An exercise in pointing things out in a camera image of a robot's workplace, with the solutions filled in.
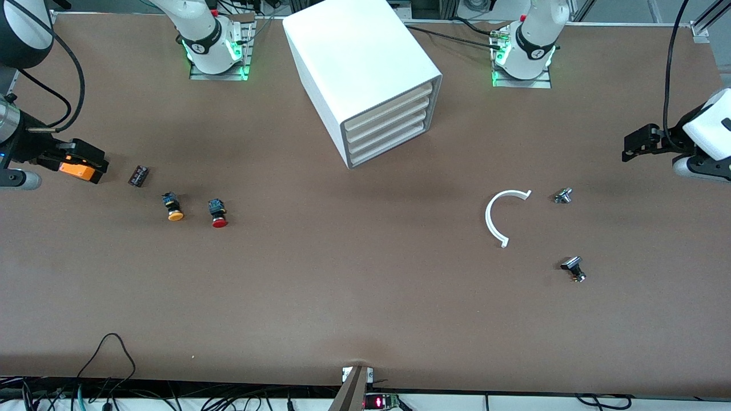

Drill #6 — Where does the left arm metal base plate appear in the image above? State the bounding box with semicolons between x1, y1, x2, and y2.
492;23;552;89

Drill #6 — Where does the black cable on table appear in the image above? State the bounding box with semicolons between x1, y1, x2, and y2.
405;25;503;52

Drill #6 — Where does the yellow push button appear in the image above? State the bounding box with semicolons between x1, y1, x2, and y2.
161;192;184;222

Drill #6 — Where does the thin black looped cable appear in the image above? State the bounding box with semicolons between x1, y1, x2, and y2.
74;333;138;411

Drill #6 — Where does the white curved plastic strip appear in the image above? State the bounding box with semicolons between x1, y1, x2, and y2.
485;189;533;249

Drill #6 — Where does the red push button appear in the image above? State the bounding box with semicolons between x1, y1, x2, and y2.
208;198;229;229

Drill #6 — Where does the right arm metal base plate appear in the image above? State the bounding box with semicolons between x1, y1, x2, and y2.
190;11;255;80

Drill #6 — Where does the tangled black cable bundle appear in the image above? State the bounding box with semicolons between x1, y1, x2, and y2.
0;374;343;411

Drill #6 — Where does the aluminium profile rail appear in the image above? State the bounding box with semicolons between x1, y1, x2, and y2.
691;0;731;43

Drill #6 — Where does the device with red display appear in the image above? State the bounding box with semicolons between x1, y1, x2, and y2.
364;393;400;410

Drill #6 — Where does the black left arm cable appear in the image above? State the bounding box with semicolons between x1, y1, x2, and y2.
662;0;692;152

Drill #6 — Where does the grey metal post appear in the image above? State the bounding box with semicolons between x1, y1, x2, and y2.
328;365;369;411

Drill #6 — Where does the orange box with hole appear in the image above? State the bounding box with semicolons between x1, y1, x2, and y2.
59;154;109;184

